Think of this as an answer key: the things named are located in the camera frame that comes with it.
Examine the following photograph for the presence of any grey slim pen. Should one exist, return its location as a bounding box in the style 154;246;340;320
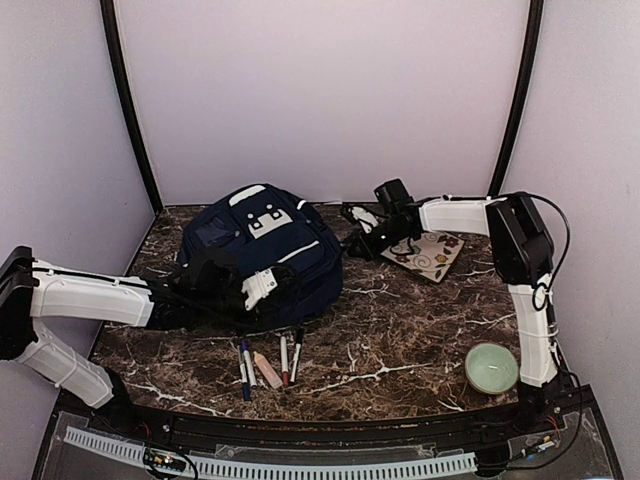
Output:
236;345;251;402

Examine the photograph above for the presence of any pale peach highlighter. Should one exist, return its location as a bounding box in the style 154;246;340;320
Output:
253;352;284;389

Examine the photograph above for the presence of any white marker black cap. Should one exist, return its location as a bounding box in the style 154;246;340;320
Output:
289;328;304;385

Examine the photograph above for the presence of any square floral ceramic plate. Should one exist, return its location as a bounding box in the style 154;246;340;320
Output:
381;232;464;284

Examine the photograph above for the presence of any black curved front rail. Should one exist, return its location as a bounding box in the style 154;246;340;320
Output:
129;404;570;451

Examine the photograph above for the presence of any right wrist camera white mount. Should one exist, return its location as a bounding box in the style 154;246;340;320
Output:
341;204;379;233

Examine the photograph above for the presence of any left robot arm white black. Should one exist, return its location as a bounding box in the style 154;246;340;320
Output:
1;246;299;436

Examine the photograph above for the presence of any blue capped white pen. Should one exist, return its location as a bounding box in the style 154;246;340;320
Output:
241;339;258;390

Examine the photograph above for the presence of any right black frame post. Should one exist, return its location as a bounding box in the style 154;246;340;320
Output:
487;0;544;196

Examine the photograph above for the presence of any white slotted cable duct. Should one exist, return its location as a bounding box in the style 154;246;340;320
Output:
63;427;478;479

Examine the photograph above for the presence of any left black frame post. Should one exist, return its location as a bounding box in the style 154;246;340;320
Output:
99;0;164;215

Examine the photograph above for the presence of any pale green ceramic bowl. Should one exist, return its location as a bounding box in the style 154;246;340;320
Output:
465;343;519;395

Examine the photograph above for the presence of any black frame post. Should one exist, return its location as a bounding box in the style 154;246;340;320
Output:
99;0;164;215
487;0;544;196

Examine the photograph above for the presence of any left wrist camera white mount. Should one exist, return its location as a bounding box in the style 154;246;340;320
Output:
241;268;278;311

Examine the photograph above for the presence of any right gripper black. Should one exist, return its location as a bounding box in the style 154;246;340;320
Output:
351;218;413;261

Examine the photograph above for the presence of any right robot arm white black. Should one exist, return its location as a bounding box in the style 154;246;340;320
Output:
341;179;561;389

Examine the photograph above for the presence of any navy blue student backpack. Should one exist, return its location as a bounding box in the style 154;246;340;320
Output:
177;184;343;329

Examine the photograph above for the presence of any white marker red cap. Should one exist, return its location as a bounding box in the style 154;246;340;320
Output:
280;335;290;387

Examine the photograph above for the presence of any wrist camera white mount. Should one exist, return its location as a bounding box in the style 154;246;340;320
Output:
241;268;278;311
341;204;379;233

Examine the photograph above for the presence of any small green circuit board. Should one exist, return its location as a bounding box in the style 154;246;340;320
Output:
143;448;188;473

